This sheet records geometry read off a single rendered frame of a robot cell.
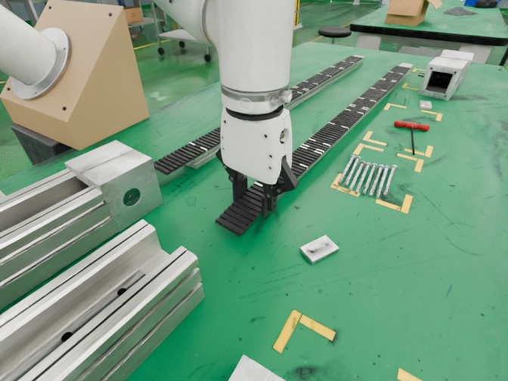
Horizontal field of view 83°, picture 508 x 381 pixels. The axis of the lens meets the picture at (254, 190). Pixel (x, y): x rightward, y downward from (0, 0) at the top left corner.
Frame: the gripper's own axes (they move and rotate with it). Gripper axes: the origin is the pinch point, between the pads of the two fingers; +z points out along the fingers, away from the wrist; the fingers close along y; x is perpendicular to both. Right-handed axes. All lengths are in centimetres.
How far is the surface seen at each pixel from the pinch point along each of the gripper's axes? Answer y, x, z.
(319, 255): -13.2, 2.0, 3.2
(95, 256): 4.7, 23.0, -4.4
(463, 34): -7, -196, 3
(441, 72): -13, -77, -4
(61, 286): 3.9, 27.1, -4.4
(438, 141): -20, -47, 4
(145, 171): 14.8, 9.0, -3.9
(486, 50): -21, -206, 12
